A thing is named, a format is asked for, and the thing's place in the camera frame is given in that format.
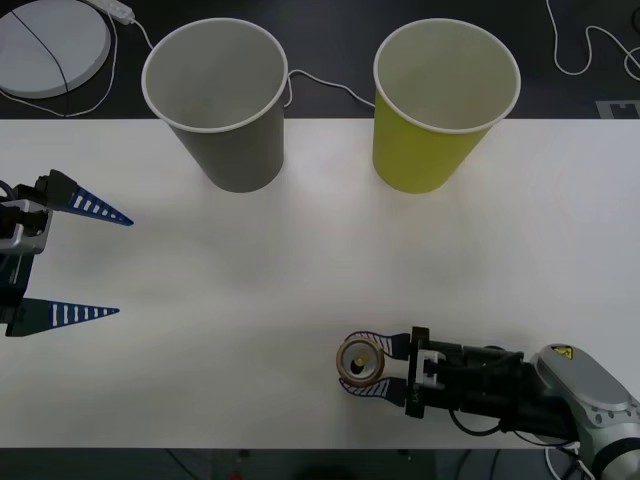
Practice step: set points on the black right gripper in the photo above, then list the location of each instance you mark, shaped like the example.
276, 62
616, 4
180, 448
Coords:
435, 400

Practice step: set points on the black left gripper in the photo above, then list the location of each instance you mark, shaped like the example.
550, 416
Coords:
12, 285

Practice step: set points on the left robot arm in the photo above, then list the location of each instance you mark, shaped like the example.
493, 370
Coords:
22, 235

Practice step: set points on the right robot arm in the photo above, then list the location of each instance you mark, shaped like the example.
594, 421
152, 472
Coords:
590, 380

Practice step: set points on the round white floor base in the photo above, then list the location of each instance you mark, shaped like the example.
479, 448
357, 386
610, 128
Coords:
80, 45

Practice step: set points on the grey plastic waste bin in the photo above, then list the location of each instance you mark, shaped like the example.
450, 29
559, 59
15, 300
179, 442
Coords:
235, 150

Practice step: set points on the yellow-green plastic waste bin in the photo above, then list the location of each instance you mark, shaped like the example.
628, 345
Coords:
415, 155

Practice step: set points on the white power strip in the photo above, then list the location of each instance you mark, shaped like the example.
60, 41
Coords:
117, 9

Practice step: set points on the grey marker plate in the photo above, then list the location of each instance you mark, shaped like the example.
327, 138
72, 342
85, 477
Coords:
607, 109

